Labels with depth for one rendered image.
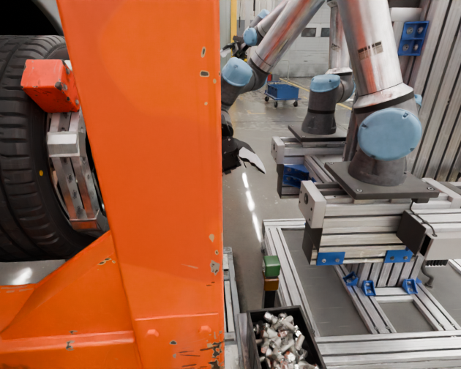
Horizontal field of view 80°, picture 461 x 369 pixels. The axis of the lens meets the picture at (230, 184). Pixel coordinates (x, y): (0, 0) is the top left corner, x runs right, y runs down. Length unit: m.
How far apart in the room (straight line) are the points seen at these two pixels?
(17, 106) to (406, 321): 1.40
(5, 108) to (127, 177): 0.41
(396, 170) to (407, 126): 0.21
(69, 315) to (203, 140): 0.40
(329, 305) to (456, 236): 0.59
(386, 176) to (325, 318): 0.64
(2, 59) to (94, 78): 0.48
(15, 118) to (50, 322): 0.40
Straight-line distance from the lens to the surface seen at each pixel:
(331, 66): 1.38
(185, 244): 0.42
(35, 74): 0.70
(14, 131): 0.71
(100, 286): 0.53
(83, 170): 0.71
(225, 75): 0.78
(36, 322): 0.63
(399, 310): 1.38
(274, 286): 0.77
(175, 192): 0.37
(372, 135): 0.66
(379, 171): 0.82
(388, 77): 0.67
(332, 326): 1.22
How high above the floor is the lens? 1.14
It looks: 26 degrees down
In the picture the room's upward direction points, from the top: straight up
